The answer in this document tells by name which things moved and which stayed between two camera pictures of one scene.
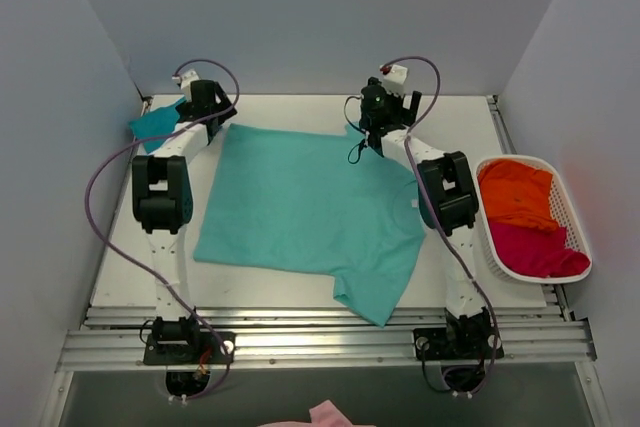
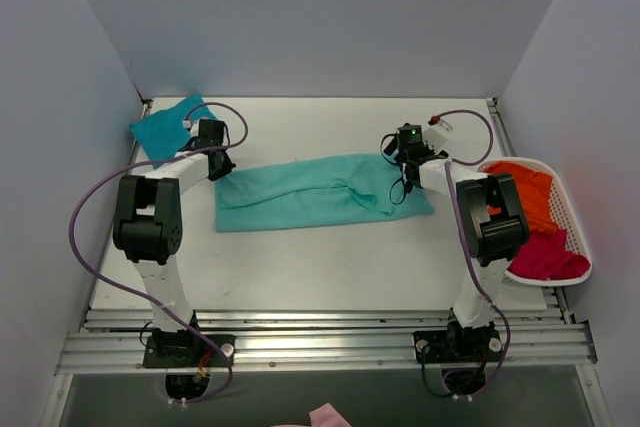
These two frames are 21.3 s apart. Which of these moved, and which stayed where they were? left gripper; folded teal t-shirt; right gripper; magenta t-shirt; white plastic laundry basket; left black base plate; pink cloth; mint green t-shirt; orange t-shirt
Moved: right gripper; mint green t-shirt; left gripper
Stayed: white plastic laundry basket; orange t-shirt; pink cloth; folded teal t-shirt; left black base plate; magenta t-shirt
